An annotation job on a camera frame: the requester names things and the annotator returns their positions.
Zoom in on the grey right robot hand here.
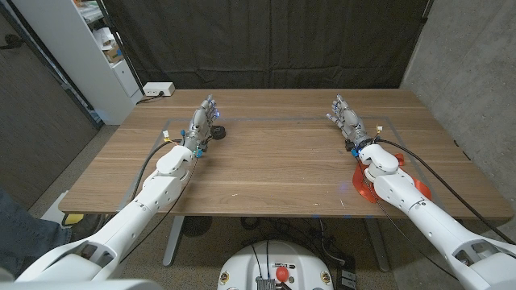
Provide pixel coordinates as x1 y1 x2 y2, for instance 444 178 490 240
325 93 374 152

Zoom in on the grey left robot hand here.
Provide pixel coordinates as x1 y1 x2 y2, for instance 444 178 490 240
181 94 221 153

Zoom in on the orange ribbon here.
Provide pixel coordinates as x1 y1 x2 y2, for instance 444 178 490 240
352 152 432 204

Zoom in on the white power outlet box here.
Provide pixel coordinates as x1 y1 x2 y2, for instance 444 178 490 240
143 81 176 97

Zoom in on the black round floor fan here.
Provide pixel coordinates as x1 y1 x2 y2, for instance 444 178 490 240
181 216 213 238

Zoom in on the black fabric curtain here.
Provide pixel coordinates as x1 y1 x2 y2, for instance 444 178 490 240
102 0 435 90

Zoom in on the cardboard box with blue tape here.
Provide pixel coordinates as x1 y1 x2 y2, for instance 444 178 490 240
102 43 124 64

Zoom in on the grey table leg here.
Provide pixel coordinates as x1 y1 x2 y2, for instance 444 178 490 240
364 218 390 273
162 215 185 267

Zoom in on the white shelf cabinet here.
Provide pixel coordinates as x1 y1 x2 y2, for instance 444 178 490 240
11 0 144 126

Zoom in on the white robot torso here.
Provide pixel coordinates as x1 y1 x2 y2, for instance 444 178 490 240
217 240 335 290

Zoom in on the dark shoe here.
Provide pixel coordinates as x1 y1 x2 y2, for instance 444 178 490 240
70 213 108 242

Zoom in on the person's leg in jeans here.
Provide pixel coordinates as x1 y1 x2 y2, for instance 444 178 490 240
0 188 73 279

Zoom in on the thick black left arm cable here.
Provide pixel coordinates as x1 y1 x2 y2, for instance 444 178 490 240
131 139 185 202

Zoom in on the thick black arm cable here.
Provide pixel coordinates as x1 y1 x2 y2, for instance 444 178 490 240
131 139 185 202
377 138 516 246

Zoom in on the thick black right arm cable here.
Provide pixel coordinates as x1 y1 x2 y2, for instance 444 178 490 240
377 138 516 246

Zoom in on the black door handle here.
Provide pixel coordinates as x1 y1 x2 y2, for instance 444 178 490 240
0 34 23 50

